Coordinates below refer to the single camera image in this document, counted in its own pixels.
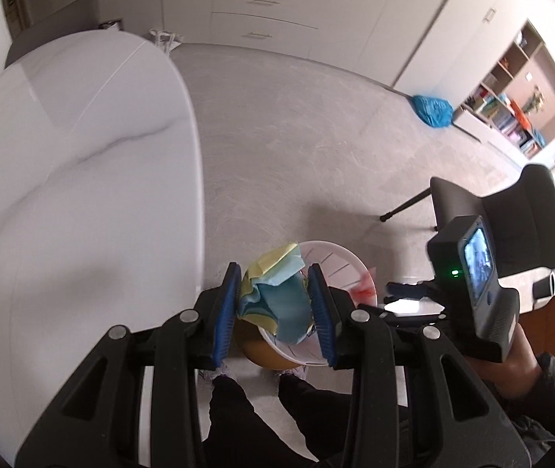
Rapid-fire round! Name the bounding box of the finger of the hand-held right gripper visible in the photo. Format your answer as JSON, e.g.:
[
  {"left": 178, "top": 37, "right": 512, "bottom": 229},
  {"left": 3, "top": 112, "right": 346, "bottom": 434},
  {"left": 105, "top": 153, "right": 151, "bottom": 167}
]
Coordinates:
[
  {"left": 385, "top": 280, "right": 441, "bottom": 300},
  {"left": 369, "top": 301, "right": 449, "bottom": 325}
]

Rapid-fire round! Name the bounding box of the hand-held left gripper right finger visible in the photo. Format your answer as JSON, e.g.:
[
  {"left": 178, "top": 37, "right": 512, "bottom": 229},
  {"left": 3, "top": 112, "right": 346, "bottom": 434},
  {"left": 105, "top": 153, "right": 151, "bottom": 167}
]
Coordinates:
[{"left": 307, "top": 262, "right": 532, "bottom": 468}]

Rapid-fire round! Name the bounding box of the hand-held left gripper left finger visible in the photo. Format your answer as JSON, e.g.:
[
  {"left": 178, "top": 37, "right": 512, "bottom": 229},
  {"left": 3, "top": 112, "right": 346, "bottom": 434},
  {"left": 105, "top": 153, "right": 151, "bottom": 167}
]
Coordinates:
[{"left": 14, "top": 262, "right": 244, "bottom": 468}]

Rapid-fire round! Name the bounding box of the yellow and teal cloth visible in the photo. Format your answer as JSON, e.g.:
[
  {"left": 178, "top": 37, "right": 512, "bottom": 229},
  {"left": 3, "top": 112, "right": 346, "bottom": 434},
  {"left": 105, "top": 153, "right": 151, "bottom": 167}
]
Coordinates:
[{"left": 236, "top": 241, "right": 314, "bottom": 344}]

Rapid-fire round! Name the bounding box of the white slotted waste bin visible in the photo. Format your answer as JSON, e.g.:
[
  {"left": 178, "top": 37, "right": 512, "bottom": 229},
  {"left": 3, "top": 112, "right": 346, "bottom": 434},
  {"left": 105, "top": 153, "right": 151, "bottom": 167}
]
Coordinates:
[{"left": 241, "top": 240, "right": 378, "bottom": 371}]

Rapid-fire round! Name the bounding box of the person's right forearm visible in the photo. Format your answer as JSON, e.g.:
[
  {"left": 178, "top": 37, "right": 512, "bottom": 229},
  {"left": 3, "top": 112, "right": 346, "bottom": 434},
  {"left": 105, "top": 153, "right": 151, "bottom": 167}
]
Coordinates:
[{"left": 496, "top": 351, "right": 555, "bottom": 454}]

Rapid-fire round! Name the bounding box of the person's right hand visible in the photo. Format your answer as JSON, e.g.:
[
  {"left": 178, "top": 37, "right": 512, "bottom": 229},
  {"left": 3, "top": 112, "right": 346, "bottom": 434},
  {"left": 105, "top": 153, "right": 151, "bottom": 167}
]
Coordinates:
[{"left": 467, "top": 322, "right": 542, "bottom": 401}]

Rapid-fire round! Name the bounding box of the person's left shoe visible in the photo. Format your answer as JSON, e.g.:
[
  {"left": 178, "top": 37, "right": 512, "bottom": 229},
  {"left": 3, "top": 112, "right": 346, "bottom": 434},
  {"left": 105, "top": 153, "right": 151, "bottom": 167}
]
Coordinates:
[{"left": 199, "top": 368, "right": 236, "bottom": 386}]

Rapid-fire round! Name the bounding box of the person's shoe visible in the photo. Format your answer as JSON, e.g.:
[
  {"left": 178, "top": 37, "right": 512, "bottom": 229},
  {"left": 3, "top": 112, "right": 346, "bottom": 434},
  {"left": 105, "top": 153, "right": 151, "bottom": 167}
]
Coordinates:
[
  {"left": 275, "top": 368, "right": 310, "bottom": 384},
  {"left": 199, "top": 368, "right": 236, "bottom": 386}
]

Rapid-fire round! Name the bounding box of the person's right shoe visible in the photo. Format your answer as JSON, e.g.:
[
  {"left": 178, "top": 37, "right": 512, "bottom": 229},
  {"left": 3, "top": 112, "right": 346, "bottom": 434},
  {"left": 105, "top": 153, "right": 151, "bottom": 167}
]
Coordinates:
[{"left": 275, "top": 368, "right": 310, "bottom": 384}]

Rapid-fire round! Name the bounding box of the orange chair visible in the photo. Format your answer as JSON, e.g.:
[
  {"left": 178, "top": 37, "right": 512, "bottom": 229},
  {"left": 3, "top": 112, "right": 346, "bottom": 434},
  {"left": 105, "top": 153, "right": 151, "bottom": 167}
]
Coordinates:
[{"left": 518, "top": 290, "right": 555, "bottom": 376}]

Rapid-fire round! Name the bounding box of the person's right leg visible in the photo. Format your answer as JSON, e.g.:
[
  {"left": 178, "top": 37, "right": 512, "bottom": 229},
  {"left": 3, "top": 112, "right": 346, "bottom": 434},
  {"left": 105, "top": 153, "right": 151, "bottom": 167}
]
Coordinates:
[{"left": 277, "top": 375, "right": 356, "bottom": 464}]

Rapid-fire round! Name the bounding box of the person's leg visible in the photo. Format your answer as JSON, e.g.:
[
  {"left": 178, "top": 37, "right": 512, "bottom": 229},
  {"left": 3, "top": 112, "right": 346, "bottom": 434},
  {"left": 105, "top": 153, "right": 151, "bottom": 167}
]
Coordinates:
[
  {"left": 202, "top": 375, "right": 317, "bottom": 468},
  {"left": 277, "top": 375, "right": 356, "bottom": 464}
]

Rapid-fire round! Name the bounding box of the grey chair with black legs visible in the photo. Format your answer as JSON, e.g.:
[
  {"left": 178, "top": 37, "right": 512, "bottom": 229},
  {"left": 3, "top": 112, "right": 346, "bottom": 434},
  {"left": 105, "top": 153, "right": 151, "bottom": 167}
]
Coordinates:
[{"left": 379, "top": 163, "right": 555, "bottom": 278}]

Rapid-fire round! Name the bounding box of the person's left leg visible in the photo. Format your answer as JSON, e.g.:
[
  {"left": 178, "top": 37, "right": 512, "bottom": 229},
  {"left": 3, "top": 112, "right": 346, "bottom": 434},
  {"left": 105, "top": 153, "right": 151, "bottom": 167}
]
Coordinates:
[{"left": 202, "top": 375, "right": 317, "bottom": 468}]

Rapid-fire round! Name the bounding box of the blue plastic bag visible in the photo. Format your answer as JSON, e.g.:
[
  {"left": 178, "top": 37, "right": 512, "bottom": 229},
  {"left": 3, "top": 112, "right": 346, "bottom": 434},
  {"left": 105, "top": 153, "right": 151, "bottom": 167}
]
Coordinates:
[{"left": 411, "top": 94, "right": 454, "bottom": 130}]

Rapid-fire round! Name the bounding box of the open bookshelf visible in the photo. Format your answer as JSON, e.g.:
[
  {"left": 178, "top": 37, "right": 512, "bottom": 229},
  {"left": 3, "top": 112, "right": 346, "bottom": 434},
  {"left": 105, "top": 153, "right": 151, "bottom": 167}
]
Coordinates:
[{"left": 453, "top": 19, "right": 555, "bottom": 159}]

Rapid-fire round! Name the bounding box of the white wardrobe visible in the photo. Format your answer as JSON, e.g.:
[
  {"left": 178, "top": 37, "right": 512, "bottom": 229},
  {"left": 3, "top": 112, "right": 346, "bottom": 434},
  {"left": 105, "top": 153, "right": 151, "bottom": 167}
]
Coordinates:
[{"left": 394, "top": 0, "right": 541, "bottom": 103}]

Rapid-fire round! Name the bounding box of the white tote bag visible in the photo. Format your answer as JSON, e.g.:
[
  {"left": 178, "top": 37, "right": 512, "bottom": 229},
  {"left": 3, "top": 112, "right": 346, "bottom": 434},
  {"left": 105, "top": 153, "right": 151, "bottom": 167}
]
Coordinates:
[{"left": 148, "top": 28, "right": 183, "bottom": 52}]

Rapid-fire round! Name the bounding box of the white drawer cabinet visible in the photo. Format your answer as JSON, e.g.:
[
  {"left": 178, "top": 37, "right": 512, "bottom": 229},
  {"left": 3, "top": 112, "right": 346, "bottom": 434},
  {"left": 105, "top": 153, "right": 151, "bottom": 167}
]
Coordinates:
[{"left": 209, "top": 0, "right": 395, "bottom": 59}]

